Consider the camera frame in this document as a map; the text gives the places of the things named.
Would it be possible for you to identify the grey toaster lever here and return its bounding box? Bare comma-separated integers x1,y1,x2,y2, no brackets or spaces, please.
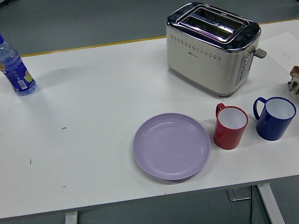
252,46,268,61

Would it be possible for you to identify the purple plate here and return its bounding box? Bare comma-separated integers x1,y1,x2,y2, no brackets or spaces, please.
128,106,215,187

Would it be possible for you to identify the cream and chrome toaster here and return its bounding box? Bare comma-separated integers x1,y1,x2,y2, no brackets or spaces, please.
158,0,271,106

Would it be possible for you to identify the red mug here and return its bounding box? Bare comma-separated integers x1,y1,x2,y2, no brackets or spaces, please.
208,99,253,152

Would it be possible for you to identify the blue mug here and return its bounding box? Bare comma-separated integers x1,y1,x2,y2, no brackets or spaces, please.
251,91,299,144

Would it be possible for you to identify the clear bottle with blue cap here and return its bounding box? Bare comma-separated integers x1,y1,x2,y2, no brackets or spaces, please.
0,27,39,100

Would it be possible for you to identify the grey bracket under table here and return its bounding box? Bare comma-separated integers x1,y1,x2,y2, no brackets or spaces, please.
226,186,254,203

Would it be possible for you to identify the black cable under table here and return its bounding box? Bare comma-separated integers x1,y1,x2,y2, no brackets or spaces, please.
243,186,258,224

